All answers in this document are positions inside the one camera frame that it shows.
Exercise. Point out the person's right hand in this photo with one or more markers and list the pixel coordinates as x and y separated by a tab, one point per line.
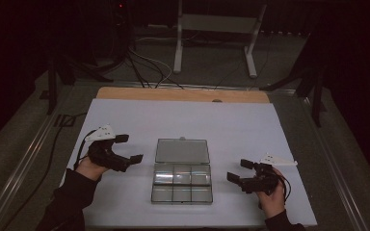
273	202

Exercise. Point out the person's left hand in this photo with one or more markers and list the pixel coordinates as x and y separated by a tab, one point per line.
90	170

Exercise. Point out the white table mat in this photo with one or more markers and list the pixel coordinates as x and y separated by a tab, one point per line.
237	128

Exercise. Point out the metal floor rail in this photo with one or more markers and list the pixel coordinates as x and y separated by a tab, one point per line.
22	166
334	160

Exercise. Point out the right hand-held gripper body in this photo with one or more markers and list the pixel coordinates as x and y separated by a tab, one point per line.
260	184

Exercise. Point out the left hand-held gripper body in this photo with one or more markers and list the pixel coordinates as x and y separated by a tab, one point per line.
104	154

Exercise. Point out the clear plastic compartment box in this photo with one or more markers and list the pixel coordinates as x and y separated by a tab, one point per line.
182	179

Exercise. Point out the black tripod stand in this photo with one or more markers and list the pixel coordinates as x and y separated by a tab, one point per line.
52	86
316	96

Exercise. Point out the black equipment stand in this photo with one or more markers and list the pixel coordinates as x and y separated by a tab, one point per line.
120	29

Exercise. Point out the white metal stand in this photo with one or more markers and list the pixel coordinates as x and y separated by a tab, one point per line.
216	23

